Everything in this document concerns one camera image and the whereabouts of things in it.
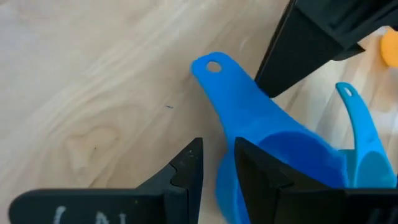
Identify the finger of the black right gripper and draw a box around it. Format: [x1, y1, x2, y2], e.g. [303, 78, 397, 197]
[254, 0, 345, 98]
[295, 0, 398, 60]

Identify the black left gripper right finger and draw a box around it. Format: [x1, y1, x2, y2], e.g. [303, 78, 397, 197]
[233, 136, 398, 224]

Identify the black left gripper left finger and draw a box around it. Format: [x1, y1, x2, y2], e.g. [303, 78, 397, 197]
[8, 137, 205, 224]

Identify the yellow measuring cup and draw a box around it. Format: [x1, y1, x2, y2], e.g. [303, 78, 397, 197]
[379, 27, 398, 68]

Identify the royal blue measuring cup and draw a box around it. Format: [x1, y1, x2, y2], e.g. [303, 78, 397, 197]
[190, 51, 351, 224]

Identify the light blue measuring cup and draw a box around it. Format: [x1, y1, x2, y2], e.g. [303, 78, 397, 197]
[335, 82, 398, 190]

